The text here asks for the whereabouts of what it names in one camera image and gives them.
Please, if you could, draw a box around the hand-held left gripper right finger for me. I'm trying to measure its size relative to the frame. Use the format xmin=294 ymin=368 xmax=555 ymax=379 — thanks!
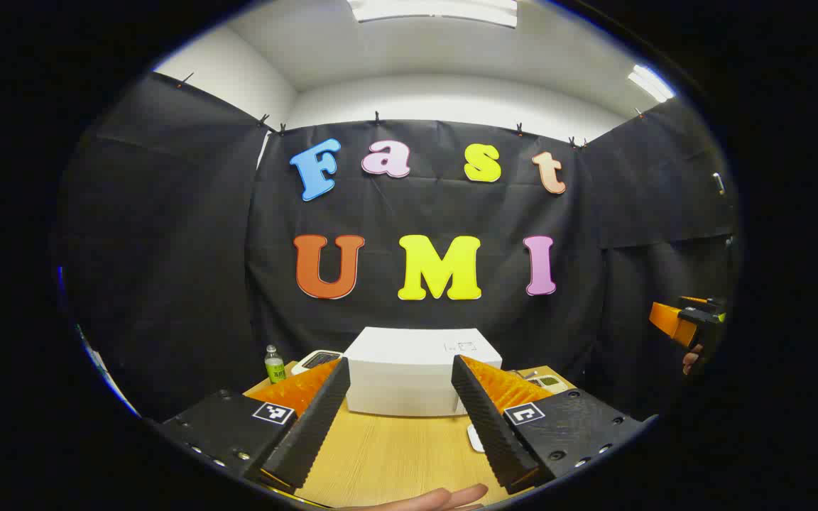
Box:
xmin=450 ymin=355 xmax=658 ymax=495

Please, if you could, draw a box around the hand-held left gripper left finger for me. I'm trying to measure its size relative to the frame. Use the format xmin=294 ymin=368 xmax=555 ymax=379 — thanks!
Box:
xmin=157 ymin=357 xmax=351 ymax=494

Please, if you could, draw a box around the white microwave oven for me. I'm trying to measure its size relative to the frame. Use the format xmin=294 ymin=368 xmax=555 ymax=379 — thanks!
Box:
xmin=343 ymin=326 xmax=503 ymax=417

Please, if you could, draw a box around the white toaster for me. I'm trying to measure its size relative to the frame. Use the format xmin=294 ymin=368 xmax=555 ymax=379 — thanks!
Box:
xmin=290 ymin=350 xmax=344 ymax=377

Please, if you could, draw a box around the green label drink bottle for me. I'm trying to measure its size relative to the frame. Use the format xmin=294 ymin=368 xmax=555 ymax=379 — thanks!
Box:
xmin=264 ymin=345 xmax=288 ymax=385

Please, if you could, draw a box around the white condiment tray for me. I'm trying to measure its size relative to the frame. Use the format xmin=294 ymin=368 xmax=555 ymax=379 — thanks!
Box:
xmin=523 ymin=373 xmax=569 ymax=395

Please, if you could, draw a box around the black backdrop cloth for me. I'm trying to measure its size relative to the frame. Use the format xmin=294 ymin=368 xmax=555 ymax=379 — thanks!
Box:
xmin=54 ymin=71 xmax=743 ymax=427

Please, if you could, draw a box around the small ceiling light panel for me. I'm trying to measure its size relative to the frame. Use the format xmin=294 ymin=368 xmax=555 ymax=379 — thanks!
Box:
xmin=628 ymin=64 xmax=676 ymax=104

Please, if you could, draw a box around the large ceiling light panel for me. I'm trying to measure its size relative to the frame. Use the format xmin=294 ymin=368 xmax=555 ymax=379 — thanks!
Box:
xmin=349 ymin=0 xmax=520 ymax=29

